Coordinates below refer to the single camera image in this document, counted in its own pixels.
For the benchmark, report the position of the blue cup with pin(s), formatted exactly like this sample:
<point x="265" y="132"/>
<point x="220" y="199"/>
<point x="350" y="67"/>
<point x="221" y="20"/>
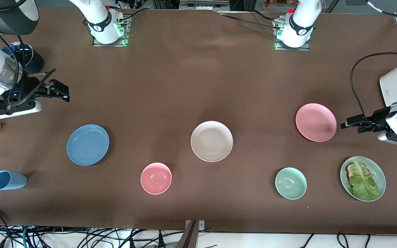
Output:
<point x="10" y="180"/>

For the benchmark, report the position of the brown table cloth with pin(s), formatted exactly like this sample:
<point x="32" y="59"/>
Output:
<point x="184" y="86"/>

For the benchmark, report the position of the dark slanted post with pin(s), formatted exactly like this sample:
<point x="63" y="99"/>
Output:
<point x="190" y="237"/>

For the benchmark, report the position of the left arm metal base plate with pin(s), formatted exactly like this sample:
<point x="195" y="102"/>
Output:
<point x="307" y="48"/>

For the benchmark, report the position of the dark blue bowl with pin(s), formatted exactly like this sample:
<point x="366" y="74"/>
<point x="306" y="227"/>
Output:
<point x="36" y="62"/>

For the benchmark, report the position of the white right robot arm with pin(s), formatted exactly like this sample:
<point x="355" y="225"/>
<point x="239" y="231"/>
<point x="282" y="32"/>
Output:
<point x="100" y="20"/>

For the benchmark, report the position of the blue plate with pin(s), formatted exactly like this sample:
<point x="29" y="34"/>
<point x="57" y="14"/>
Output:
<point x="88" y="144"/>

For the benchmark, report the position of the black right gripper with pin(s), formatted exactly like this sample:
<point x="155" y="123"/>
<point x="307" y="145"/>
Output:
<point x="29" y="88"/>

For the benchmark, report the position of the beige plate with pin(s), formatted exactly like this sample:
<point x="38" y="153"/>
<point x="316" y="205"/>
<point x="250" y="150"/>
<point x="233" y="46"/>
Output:
<point x="211" y="141"/>

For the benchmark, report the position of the green lettuce leaf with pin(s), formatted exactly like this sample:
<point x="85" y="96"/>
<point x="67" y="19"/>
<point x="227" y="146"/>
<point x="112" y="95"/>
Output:
<point x="364" y="184"/>

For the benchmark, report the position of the pink plate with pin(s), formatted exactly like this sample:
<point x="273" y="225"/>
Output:
<point x="316" y="122"/>

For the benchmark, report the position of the toast slice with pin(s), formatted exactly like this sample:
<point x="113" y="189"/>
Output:
<point x="349" y="169"/>

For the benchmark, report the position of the small metal table bracket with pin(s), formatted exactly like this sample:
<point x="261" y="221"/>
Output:
<point x="202" y="224"/>

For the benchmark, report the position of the grey metal box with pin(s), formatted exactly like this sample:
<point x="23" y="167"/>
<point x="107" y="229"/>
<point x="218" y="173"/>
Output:
<point x="203" y="4"/>

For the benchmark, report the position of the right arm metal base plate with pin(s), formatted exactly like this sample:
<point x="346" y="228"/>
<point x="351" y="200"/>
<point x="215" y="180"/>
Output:
<point x="126" y="38"/>

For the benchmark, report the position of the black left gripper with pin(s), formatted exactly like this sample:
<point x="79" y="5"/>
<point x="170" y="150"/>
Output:
<point x="377" y="119"/>

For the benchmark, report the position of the green bowl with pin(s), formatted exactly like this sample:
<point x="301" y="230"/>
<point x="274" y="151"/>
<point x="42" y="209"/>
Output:
<point x="291" y="183"/>

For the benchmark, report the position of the pink bowl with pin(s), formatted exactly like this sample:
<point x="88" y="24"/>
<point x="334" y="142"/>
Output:
<point x="156" y="178"/>

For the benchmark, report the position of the green plate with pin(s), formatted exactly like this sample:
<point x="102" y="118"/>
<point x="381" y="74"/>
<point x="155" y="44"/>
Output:
<point x="379" y="172"/>

